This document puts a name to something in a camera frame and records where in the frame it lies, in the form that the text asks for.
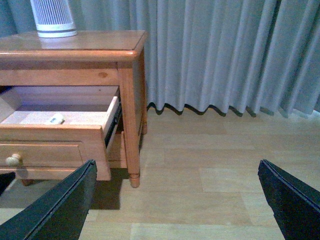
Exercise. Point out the white medicine bottle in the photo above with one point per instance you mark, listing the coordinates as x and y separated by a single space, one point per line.
56 119

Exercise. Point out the white slatted air purifier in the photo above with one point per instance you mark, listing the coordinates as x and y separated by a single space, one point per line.
53 18

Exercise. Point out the wooden nightstand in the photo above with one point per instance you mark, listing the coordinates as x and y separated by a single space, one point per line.
90 58

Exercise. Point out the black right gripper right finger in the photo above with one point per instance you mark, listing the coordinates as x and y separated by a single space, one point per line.
295 204

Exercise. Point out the wooden drawer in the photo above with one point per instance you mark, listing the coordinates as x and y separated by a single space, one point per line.
35 150
116 151

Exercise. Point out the grey curtain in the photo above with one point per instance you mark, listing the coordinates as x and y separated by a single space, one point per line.
243 54

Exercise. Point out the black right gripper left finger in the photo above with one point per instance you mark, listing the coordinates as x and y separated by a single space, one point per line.
60 213

